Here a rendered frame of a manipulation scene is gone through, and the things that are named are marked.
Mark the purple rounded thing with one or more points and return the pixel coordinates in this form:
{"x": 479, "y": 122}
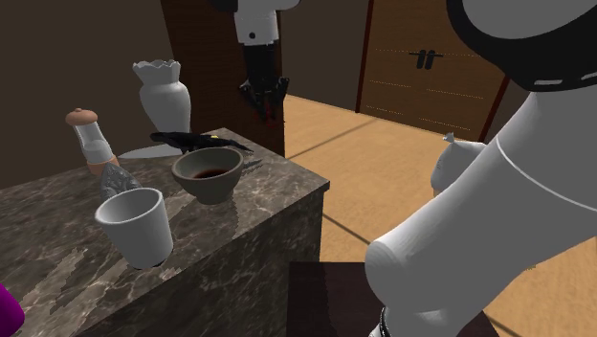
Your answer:
{"x": 8, "y": 312}

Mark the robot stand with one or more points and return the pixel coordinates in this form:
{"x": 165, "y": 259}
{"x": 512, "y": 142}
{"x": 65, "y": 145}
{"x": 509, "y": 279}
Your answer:
{"x": 326, "y": 303}

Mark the white cup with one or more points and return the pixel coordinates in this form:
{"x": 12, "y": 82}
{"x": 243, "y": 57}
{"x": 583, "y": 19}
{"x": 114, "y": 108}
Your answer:
{"x": 140, "y": 233}

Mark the white scalloped vase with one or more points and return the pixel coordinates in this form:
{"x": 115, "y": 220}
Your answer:
{"x": 164, "y": 100}

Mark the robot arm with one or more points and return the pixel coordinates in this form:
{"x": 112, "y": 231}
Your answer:
{"x": 503, "y": 196}

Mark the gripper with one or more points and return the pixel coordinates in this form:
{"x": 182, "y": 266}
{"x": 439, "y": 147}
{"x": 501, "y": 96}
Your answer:
{"x": 259, "y": 63}

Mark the marble counter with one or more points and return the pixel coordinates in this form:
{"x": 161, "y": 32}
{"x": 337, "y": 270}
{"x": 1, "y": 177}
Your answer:
{"x": 233, "y": 261}

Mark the pepper grinder with tan cap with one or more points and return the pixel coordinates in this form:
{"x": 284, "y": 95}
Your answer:
{"x": 93, "y": 142}

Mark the grey ornate leaf-shaped piece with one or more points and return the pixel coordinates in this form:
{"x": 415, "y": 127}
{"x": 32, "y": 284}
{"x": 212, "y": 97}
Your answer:
{"x": 113, "y": 179}

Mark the white sack-shaped thing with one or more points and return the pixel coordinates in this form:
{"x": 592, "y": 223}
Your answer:
{"x": 452, "y": 165}

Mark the brown bowl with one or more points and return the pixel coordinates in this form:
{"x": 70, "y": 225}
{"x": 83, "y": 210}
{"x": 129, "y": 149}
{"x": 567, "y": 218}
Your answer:
{"x": 209, "y": 182}

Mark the black lizard figure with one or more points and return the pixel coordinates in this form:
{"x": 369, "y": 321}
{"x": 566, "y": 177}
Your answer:
{"x": 196, "y": 139}

